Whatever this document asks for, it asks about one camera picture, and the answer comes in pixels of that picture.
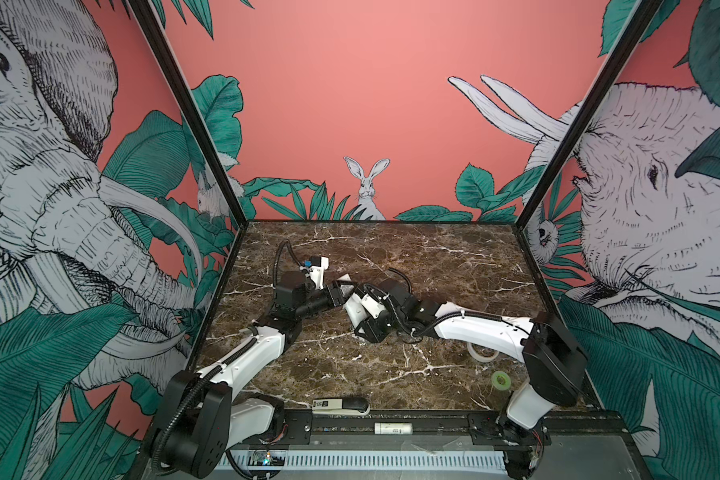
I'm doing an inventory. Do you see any green tape roll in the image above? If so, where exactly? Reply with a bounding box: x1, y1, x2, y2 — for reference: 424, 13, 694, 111
491, 370, 512, 391

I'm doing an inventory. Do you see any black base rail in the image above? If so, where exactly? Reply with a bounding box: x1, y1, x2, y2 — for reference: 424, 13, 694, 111
242, 409, 628, 448

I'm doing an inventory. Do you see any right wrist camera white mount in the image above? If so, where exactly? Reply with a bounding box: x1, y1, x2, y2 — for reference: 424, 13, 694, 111
360, 294, 386, 319

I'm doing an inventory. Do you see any white label tube on rail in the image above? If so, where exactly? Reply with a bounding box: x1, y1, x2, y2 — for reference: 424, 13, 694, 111
374, 422, 413, 435

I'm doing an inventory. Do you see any white slotted cable duct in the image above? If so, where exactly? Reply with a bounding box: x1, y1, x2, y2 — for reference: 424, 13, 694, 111
229, 450, 507, 474

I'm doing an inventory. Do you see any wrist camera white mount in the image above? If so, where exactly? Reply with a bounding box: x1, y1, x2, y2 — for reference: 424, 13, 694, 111
304, 256, 330, 290
360, 294, 386, 319

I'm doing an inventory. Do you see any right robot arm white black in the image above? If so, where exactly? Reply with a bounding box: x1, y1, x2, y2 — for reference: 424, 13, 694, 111
344, 279, 588, 445

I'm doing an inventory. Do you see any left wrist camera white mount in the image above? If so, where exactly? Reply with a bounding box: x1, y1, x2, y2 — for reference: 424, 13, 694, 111
304, 256, 330, 290

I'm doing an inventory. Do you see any black and white stapler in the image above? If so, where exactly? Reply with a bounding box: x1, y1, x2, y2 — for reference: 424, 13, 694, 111
311, 396, 371, 417

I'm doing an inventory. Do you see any white remote control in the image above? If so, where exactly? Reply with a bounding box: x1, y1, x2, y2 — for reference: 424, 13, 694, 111
337, 274, 369, 335

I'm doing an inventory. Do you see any white tape roll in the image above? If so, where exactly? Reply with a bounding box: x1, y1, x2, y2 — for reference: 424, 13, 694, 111
467, 343, 499, 364

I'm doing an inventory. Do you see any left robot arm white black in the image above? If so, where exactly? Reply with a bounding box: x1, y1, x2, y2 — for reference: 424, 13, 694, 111
145, 266, 355, 479

